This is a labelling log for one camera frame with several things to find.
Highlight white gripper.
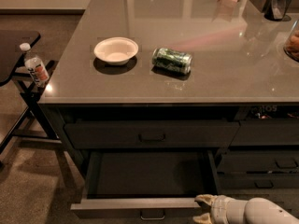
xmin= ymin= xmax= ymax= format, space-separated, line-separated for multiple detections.
xmin=192 ymin=194 xmax=247 ymax=224

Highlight drawer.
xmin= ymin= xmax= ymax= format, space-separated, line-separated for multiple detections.
xmin=217 ymin=150 xmax=299 ymax=173
xmin=231 ymin=119 xmax=299 ymax=147
xmin=219 ymin=174 xmax=299 ymax=189
xmin=64 ymin=120 xmax=239 ymax=149
xmin=71 ymin=151 xmax=221 ymax=221

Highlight green soda can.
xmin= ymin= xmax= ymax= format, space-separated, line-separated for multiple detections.
xmin=152 ymin=48 xmax=192 ymax=75

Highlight white paper bowl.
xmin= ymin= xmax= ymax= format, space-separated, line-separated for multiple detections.
xmin=93 ymin=37 xmax=138 ymax=65

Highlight clear water bottle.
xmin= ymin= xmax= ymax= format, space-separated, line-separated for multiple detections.
xmin=20 ymin=43 xmax=50 ymax=88

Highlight dark folding chair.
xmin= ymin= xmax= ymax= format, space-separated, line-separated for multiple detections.
xmin=0 ymin=30 xmax=58 ymax=152

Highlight dark cabinet frame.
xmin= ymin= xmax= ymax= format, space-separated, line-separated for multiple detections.
xmin=36 ymin=102 xmax=299 ymax=191

